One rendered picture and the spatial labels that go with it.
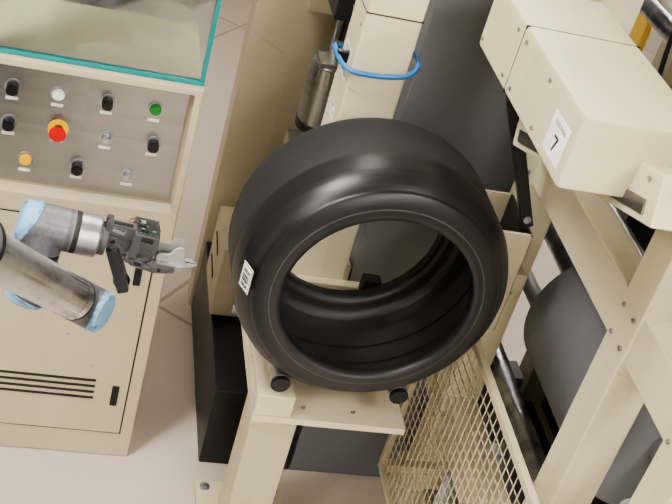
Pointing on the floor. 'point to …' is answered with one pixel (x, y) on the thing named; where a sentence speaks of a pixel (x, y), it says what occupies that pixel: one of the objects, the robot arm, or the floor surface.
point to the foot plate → (204, 490)
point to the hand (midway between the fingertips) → (189, 266)
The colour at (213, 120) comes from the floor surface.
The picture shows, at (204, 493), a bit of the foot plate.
